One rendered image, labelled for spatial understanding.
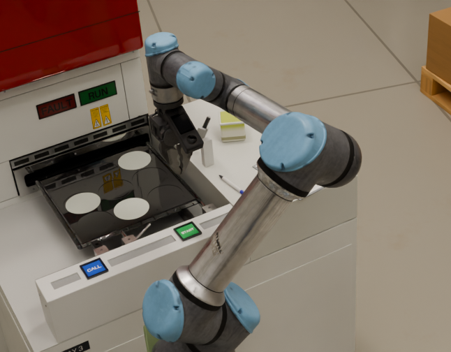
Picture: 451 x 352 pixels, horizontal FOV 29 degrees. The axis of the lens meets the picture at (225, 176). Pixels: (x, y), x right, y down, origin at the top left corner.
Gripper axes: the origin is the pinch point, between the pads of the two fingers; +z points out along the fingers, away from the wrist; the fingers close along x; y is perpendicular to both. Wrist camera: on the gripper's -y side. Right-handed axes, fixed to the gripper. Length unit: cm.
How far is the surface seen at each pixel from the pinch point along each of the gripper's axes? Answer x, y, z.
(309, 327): -33, -4, 68
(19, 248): 37, 37, 34
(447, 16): -205, 136, 70
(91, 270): 26.8, 0.3, 19.2
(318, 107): -149, 165, 116
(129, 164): -3, 47, 26
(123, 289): 21.1, -3.9, 25.2
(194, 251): 0.8, -4.0, 22.3
